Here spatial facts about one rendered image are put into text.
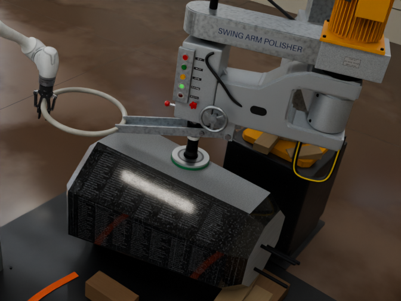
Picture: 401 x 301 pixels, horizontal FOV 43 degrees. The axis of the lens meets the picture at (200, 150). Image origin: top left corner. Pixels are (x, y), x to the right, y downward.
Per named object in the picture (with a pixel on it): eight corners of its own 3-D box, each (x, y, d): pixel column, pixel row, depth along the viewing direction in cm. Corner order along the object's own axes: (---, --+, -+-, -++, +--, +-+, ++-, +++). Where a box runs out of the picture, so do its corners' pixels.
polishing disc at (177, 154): (196, 172, 274) (197, 171, 273) (164, 157, 282) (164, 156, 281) (215, 156, 290) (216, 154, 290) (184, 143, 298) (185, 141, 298)
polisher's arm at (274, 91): (336, 151, 270) (364, 66, 244) (333, 174, 251) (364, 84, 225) (204, 116, 282) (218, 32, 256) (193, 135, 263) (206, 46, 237)
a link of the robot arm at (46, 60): (61, 78, 278) (50, 66, 286) (64, 52, 270) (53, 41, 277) (42, 80, 272) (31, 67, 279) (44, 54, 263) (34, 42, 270)
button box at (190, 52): (188, 101, 257) (196, 49, 242) (187, 104, 255) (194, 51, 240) (173, 98, 259) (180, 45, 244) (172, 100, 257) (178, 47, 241)
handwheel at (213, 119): (229, 128, 262) (234, 103, 254) (224, 137, 254) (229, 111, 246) (201, 120, 264) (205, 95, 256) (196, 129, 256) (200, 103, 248)
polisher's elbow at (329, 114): (304, 113, 261) (313, 78, 251) (340, 118, 262) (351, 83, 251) (308, 131, 245) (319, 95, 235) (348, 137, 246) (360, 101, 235)
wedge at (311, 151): (315, 150, 319) (317, 144, 316) (320, 159, 311) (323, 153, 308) (285, 150, 315) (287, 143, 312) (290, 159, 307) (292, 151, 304)
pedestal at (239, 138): (251, 186, 412) (270, 106, 373) (324, 224, 383) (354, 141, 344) (204, 224, 364) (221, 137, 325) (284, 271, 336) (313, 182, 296)
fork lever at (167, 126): (242, 125, 278) (241, 117, 276) (234, 142, 262) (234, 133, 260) (127, 120, 298) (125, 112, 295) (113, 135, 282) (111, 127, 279)
